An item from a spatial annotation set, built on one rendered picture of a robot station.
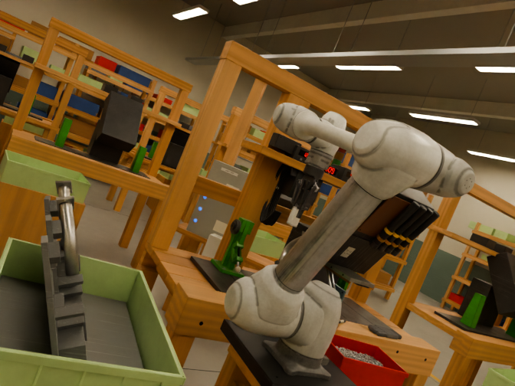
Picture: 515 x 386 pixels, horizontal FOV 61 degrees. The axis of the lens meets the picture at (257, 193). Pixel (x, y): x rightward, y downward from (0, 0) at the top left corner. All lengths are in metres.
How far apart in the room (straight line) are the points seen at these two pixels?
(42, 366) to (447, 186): 0.96
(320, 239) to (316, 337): 0.38
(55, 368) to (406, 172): 0.85
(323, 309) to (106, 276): 0.71
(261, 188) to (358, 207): 1.25
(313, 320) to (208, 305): 0.47
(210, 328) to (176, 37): 10.91
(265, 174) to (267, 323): 1.15
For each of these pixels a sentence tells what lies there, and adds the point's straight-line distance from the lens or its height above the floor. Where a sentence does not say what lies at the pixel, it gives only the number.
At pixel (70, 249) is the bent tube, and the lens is 1.13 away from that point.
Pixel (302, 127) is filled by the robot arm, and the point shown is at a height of 1.61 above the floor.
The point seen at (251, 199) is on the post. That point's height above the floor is 1.26.
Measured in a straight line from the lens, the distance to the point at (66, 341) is 1.11.
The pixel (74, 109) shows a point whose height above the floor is 1.12.
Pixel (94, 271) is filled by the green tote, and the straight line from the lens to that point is 1.53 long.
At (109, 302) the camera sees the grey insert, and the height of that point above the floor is 0.85.
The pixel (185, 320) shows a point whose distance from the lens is 1.71.
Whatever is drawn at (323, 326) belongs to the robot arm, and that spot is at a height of 1.06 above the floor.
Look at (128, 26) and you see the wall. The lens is 11.96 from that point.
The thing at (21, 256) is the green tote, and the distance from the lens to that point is 1.51.
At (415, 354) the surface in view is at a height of 0.86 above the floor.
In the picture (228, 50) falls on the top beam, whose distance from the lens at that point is 2.19.
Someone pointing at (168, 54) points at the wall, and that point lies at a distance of 12.19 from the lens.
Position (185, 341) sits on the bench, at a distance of 1.76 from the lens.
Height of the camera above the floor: 1.44
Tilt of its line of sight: 3 degrees down
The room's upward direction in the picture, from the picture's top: 22 degrees clockwise
